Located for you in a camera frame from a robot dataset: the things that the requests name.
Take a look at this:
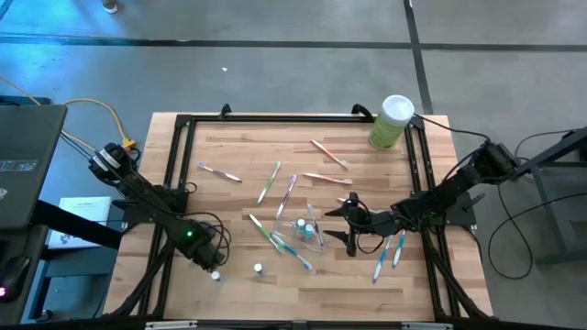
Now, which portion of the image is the wooden toothbrush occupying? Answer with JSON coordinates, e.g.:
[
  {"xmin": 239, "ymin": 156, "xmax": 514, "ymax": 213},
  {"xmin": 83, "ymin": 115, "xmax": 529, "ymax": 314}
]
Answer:
[
  {"xmin": 302, "ymin": 171, "xmax": 354, "ymax": 186},
  {"xmin": 310, "ymin": 138, "xmax": 350, "ymax": 171}
]

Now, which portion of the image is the black laptop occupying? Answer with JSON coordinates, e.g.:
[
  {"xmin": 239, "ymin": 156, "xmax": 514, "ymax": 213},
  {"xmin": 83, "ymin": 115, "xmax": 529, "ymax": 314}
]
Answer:
[{"xmin": 0, "ymin": 104, "xmax": 69, "ymax": 230}]

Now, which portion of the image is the black aluminium table frame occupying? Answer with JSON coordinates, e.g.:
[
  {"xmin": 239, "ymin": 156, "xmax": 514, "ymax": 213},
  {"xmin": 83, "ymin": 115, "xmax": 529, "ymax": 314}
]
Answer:
[{"xmin": 104, "ymin": 103, "xmax": 495, "ymax": 322}]

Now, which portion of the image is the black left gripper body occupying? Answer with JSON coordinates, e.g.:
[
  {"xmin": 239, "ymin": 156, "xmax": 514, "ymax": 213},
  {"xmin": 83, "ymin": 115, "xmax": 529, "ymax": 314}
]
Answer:
[{"xmin": 194, "ymin": 236, "xmax": 227, "ymax": 272}]

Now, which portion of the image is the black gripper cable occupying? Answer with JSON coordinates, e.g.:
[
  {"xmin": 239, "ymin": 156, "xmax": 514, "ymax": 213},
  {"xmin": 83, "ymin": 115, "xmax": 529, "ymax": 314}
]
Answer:
[{"xmin": 355, "ymin": 201, "xmax": 384, "ymax": 256}]

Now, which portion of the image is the black computer mouse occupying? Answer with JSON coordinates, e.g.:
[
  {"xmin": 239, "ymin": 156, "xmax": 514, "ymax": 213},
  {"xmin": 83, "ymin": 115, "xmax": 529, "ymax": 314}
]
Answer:
[{"xmin": 0, "ymin": 255, "xmax": 31, "ymax": 303}]

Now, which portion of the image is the yellow cable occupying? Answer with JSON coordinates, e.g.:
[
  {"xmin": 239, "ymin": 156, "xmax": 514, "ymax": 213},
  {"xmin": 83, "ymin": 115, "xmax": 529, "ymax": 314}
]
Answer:
[{"xmin": 0, "ymin": 75, "xmax": 138, "ymax": 151}]

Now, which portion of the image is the green disinfecting wipes canister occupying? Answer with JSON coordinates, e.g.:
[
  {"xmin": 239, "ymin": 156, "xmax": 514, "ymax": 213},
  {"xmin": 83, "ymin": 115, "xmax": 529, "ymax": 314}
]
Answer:
[{"xmin": 368, "ymin": 93, "xmax": 415, "ymax": 151}]

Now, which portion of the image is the grey metal bracket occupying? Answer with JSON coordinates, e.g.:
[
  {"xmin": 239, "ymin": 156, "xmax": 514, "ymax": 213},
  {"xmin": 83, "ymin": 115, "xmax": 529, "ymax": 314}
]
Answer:
[
  {"xmin": 401, "ymin": 321, "xmax": 454, "ymax": 330},
  {"xmin": 144, "ymin": 319, "xmax": 199, "ymax": 330}
]

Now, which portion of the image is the black diagonal bar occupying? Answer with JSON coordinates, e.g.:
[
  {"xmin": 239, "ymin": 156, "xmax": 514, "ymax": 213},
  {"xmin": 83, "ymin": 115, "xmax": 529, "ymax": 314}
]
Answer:
[{"xmin": 34, "ymin": 199, "xmax": 124, "ymax": 251}]

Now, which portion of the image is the clear acrylic organizer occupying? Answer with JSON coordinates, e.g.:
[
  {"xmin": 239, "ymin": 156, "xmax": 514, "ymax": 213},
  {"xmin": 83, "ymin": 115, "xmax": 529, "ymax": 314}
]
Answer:
[{"xmin": 270, "ymin": 214, "xmax": 330, "ymax": 254}]

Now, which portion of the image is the white paper booklet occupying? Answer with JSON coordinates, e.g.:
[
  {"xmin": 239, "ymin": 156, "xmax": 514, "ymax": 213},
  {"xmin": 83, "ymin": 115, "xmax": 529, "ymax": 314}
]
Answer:
[{"xmin": 47, "ymin": 195, "xmax": 113, "ymax": 251}]

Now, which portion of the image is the green white toothbrush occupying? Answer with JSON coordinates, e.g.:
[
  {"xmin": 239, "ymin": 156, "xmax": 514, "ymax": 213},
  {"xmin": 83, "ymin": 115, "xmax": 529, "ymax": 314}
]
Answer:
[
  {"xmin": 248, "ymin": 213, "xmax": 285, "ymax": 254},
  {"xmin": 256, "ymin": 160, "xmax": 282, "ymax": 205}
]

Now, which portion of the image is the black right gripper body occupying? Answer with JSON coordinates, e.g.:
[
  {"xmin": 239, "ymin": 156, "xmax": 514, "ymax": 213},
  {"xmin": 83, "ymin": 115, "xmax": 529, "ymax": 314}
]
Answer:
[{"xmin": 346, "ymin": 191, "xmax": 402, "ymax": 259}]

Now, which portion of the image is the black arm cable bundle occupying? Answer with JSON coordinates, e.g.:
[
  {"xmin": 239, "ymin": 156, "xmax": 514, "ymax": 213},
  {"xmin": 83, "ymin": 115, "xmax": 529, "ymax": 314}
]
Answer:
[{"xmin": 181, "ymin": 210, "xmax": 233, "ymax": 267}]

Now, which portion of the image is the grey metal side table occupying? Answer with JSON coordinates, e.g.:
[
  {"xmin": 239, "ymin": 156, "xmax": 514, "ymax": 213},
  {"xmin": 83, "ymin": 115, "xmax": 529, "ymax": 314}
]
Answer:
[{"xmin": 506, "ymin": 126, "xmax": 587, "ymax": 267}]

